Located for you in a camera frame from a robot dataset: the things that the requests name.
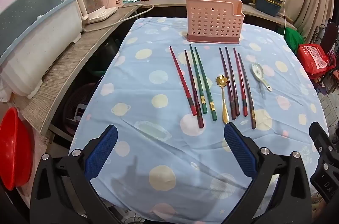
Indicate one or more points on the brown chopstick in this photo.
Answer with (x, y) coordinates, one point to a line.
(246, 89)

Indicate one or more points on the pink plastic utensil basket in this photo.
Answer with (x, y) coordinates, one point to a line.
(212, 20)

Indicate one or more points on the red and black chopstick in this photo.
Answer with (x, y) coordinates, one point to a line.
(182, 81)
(240, 81)

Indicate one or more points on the green plastic bag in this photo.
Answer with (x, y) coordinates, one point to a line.
(292, 38)

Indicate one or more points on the white plastic tub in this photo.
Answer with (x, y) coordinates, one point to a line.
(31, 36)

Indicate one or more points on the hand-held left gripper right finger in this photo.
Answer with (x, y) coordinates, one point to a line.
(239, 152)

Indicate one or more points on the glass and white kettle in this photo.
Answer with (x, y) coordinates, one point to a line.
(92, 1)

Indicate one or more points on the dark metal chair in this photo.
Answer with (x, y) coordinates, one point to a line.
(331, 33)

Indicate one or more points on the dark maroon chopstick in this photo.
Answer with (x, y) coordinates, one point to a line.
(231, 78)
(227, 83)
(192, 86)

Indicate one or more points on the gold flower spoon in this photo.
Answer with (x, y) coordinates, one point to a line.
(220, 80)

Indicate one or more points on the red printed bag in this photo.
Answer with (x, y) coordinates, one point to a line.
(315, 60)

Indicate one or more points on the blue plastic tub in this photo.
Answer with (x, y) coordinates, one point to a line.
(267, 4)

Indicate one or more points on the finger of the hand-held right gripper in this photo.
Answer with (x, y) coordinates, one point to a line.
(320, 134)
(324, 179)

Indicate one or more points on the red plastic basin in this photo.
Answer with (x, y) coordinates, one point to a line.
(14, 150)

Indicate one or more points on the green chopstick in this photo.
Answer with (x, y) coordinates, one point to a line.
(205, 81)
(197, 75)

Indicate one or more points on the white ceramic spoon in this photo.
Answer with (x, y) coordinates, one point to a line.
(257, 70)

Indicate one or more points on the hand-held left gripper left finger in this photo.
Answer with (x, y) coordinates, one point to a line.
(102, 152)

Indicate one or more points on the blue planet print tablecloth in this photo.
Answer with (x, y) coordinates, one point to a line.
(148, 107)

